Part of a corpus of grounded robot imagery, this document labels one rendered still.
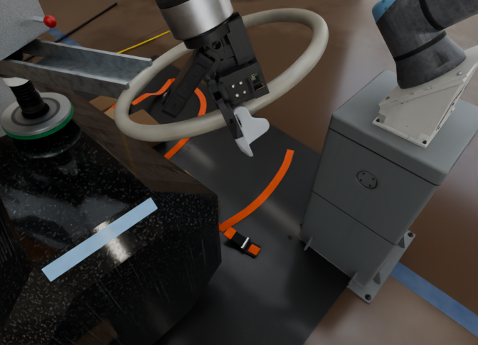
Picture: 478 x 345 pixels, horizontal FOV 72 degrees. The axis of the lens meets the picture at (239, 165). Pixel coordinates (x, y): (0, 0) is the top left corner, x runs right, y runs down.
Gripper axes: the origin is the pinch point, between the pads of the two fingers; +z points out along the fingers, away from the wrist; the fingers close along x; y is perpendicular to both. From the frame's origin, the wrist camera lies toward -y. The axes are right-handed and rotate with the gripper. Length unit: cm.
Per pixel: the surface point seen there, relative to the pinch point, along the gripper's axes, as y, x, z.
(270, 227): -12, 72, 106
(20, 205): -65, 26, 9
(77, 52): -35, 49, -15
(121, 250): -43, 13, 26
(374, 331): 16, 15, 129
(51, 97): -59, 66, -3
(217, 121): -2.1, -1.4, -6.4
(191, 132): -6.8, -0.6, -6.0
